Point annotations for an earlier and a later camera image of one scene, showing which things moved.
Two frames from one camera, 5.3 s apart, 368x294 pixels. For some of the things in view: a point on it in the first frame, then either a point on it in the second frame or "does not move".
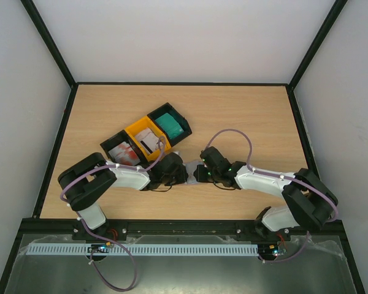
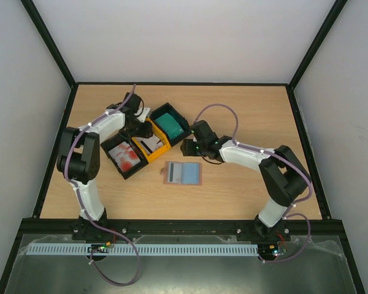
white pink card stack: [148, 140] does not move
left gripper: [183, 177] → [146, 131]
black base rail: [118, 227] does not move
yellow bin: [134, 128] does not move
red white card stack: [122, 154] does not move
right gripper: [199, 173] → [187, 147]
